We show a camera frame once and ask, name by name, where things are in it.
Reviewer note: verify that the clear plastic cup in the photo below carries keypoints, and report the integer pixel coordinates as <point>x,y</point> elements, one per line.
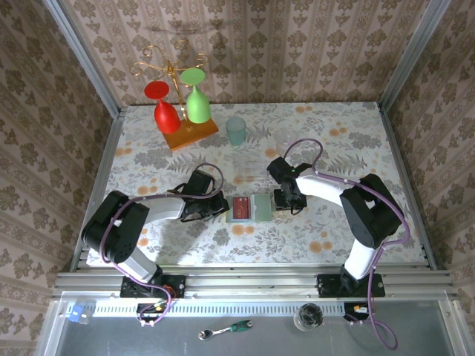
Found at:
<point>282,135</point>

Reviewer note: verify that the pale green card holder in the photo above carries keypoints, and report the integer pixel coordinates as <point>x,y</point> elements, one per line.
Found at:
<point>261,207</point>

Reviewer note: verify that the aluminium frame post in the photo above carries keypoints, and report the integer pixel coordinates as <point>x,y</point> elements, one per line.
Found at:
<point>81,55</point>
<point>412,55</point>

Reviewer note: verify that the clear glass jar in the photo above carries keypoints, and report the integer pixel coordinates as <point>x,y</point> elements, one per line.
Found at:
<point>308,317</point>

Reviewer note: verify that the clear acrylic card stand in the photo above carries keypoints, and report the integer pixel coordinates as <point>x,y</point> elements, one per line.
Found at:
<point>246,168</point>

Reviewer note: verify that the frosted teal cup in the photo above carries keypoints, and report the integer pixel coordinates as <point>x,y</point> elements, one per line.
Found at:
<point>235,131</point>

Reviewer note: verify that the black connector bracket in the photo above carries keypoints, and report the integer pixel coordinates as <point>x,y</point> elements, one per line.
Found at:
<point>350,317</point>
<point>148,313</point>

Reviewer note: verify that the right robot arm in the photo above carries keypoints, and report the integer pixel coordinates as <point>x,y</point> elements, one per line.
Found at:
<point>371,215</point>

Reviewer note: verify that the red blue card deck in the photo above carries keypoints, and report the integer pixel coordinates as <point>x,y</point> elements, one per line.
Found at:
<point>240,207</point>

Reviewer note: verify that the green wine glass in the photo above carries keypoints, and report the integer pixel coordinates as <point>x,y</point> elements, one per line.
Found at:
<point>198,105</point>

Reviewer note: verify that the grey metal shelf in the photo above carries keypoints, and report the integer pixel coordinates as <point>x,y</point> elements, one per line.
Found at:
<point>259,341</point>

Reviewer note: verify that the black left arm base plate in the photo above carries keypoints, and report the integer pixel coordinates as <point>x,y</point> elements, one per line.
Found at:
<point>178,285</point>

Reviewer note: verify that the red wine glass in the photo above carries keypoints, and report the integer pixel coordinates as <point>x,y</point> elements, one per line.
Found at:
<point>168,115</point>

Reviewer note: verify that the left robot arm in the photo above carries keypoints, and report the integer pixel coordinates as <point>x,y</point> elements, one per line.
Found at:
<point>118,230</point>

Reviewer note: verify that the aluminium table side rail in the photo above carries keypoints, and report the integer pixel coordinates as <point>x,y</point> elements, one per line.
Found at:
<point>394,148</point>
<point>110,148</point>

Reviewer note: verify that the blue plastic connector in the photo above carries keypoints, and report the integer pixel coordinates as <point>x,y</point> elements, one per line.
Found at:
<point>76,314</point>

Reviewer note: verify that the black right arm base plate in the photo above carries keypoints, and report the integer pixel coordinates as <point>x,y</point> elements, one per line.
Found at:
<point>326,287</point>

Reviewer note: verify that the aluminium mounting rail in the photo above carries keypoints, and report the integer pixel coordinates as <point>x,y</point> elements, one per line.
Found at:
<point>252,283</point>

